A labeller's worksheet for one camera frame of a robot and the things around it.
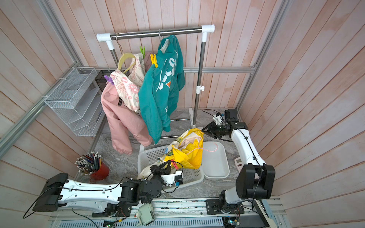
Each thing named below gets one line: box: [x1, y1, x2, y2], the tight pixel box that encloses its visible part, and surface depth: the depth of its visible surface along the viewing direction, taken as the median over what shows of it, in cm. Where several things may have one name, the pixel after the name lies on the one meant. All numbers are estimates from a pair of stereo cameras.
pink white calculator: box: [234, 156, 245, 173], surface depth 89 cm
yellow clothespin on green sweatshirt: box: [150, 53, 158, 68], surface depth 55 cm
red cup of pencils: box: [74, 151, 110, 181], surface depth 77 cm
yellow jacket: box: [164, 128, 205, 170], surface depth 78 cm
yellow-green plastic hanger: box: [117, 52, 137, 74], surface depth 60 cm
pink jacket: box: [100, 82, 153, 155], surface depth 70 cm
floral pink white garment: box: [110, 53, 146, 113], surface depth 63 cm
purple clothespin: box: [104, 75, 115, 86], surface depth 57 cm
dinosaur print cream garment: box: [137, 128, 187, 180], surface depth 87 cm
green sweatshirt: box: [138, 35, 186, 144], surface depth 66 cm
